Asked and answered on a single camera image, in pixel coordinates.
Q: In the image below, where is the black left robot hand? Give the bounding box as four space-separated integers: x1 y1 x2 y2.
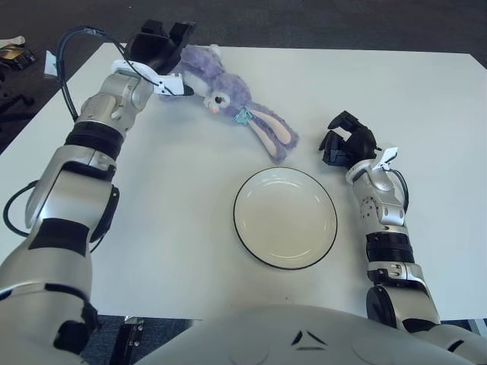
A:
124 19 197 97

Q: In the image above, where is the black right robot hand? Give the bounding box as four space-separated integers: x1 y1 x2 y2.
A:
318 110 382 167

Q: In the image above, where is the purple plush bunny doll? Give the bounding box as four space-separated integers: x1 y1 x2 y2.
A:
158 43 301 165

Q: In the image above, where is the white plate black rim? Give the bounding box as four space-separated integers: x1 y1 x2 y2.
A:
233 169 339 271

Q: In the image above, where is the dark box on floor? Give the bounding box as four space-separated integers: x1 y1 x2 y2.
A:
0 44 38 70

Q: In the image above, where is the white object on floor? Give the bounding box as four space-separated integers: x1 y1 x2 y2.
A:
0 34 27 49

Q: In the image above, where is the black office chair base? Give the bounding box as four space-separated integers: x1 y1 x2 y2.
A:
0 70 35 115

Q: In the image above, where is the grey robot torso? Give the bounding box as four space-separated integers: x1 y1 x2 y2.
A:
131 303 487 365

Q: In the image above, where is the grey metal table leg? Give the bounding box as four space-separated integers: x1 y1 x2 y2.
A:
469 318 487 339

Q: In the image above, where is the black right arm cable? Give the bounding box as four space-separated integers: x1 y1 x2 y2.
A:
391 169 410 214

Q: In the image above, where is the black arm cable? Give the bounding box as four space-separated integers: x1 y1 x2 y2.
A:
391 169 410 214
4 25 130 252

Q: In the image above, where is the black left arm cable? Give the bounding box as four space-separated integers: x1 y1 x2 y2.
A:
4 25 130 252

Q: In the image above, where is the black robot stand frame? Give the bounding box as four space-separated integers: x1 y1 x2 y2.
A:
113 314 145 365

